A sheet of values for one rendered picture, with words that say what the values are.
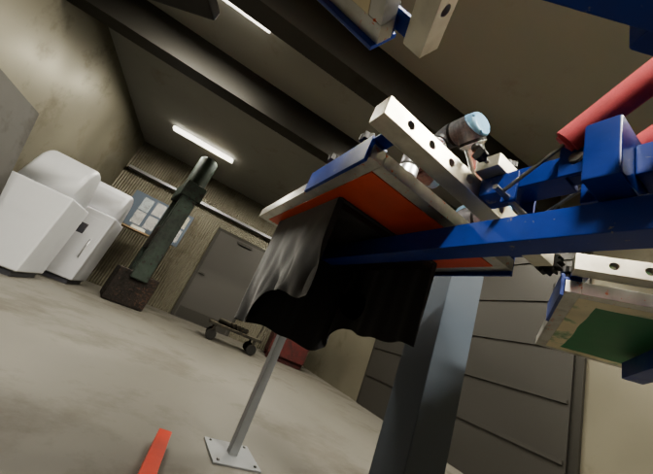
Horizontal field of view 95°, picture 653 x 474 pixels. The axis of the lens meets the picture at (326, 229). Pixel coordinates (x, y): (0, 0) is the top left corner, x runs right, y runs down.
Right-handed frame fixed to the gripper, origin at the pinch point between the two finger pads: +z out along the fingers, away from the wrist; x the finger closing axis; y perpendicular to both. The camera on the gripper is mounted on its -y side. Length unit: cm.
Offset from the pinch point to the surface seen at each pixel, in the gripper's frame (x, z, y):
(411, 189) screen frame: -27.3, 5.5, -14.5
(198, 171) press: 506, -158, -79
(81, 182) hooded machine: 367, -19, -171
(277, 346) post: 67, 52, 13
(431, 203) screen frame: -27.4, 4.6, -7.3
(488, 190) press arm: -38.1, 0.4, -2.1
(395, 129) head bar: -34.1, 2.0, -28.8
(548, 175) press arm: -50, 0, -2
